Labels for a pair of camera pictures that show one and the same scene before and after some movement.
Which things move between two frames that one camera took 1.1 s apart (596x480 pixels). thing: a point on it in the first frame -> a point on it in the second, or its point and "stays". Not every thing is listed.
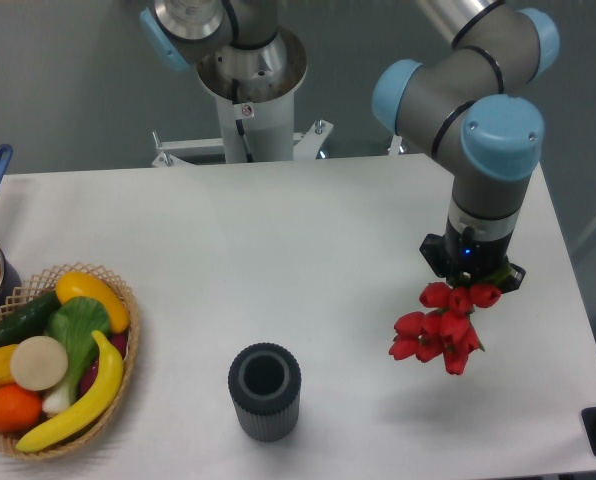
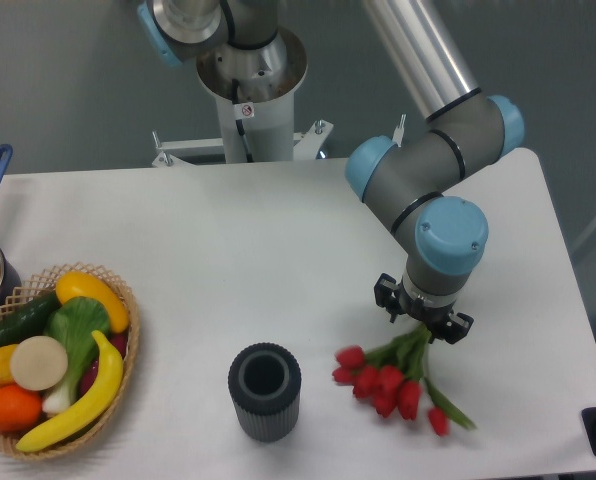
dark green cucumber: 25,321 stays
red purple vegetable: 120,340 stays
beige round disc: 38,363 stays
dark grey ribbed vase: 265,382 stays
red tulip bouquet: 445,330 -> 390,377
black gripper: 470,261 -> 390,295
